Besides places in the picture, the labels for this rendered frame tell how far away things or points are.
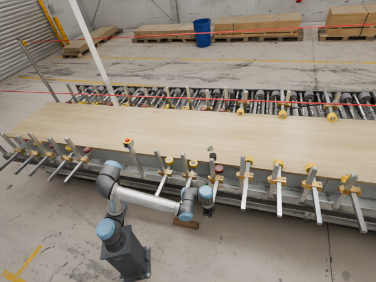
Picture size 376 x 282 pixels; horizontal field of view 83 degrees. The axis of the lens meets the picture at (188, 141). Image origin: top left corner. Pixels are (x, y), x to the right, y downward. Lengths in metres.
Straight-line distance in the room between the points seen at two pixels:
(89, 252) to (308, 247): 2.38
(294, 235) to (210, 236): 0.89
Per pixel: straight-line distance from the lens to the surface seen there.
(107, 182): 1.46
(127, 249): 2.11
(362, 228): 1.85
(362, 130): 2.65
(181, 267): 2.57
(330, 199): 2.33
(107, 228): 1.95
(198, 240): 2.64
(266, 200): 2.07
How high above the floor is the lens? 2.43
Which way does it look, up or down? 42 degrees down
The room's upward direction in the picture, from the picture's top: 10 degrees counter-clockwise
